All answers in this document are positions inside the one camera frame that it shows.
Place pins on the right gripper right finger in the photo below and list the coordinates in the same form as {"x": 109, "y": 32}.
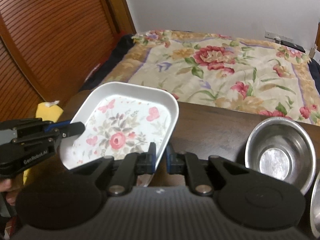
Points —
{"x": 192, "y": 168}

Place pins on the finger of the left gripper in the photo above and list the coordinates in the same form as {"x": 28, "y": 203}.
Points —
{"x": 65, "y": 129}

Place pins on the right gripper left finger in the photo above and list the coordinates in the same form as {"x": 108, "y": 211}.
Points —
{"x": 132, "y": 166}

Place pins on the small floral rectangular plate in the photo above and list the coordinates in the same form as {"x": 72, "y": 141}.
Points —
{"x": 121, "y": 118}

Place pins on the stainless steel bowl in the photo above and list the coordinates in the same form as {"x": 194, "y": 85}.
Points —
{"x": 314, "y": 209}
{"x": 281, "y": 148}

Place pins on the person left hand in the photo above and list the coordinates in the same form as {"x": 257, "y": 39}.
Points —
{"x": 11, "y": 188}

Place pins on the yellow Pikachu plush toy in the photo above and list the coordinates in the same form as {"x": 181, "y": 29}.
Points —
{"x": 47, "y": 111}

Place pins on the dark clothes beside bed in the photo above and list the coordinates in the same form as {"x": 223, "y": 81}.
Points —
{"x": 123, "y": 46}

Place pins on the brown louvered wooden wardrobe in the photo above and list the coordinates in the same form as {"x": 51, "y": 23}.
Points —
{"x": 50, "y": 47}

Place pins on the floral bed blanket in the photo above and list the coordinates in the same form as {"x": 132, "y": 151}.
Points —
{"x": 251, "y": 76}

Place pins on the wall power outlet strip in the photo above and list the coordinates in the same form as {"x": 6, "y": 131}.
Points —
{"x": 274, "y": 36}

